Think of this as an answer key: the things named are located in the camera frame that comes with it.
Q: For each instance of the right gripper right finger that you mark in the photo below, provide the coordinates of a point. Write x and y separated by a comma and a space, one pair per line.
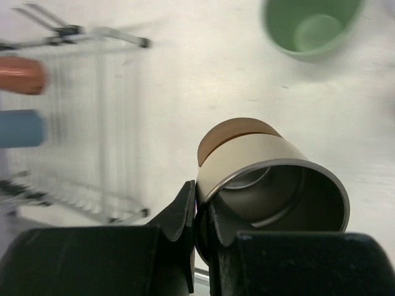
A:
246, 261

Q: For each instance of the beige brown cup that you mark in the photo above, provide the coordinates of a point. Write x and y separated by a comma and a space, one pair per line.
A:
266, 181

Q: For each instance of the light green cup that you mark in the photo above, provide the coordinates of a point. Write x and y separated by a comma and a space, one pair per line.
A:
310, 31

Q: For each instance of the blue cup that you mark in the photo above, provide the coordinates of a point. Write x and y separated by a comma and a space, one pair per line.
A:
22, 128

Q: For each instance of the pink ceramic mug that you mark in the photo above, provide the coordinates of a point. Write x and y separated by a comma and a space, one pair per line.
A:
22, 75

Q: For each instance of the silver wire dish rack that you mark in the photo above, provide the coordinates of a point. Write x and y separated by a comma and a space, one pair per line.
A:
82, 165

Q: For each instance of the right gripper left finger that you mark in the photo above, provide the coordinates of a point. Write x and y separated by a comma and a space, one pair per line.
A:
156, 258

